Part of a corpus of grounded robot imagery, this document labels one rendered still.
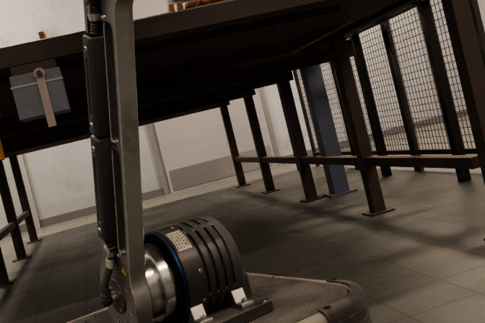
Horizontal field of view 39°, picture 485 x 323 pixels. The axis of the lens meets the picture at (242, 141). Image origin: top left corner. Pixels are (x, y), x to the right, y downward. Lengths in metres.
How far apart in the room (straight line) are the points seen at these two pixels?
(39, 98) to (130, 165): 0.92
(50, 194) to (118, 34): 6.41
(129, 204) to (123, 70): 0.21
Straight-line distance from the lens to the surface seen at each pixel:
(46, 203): 7.34
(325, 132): 4.11
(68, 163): 7.31
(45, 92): 1.91
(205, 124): 7.38
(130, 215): 1.05
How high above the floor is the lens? 0.57
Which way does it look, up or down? 2 degrees down
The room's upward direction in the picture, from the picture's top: 14 degrees counter-clockwise
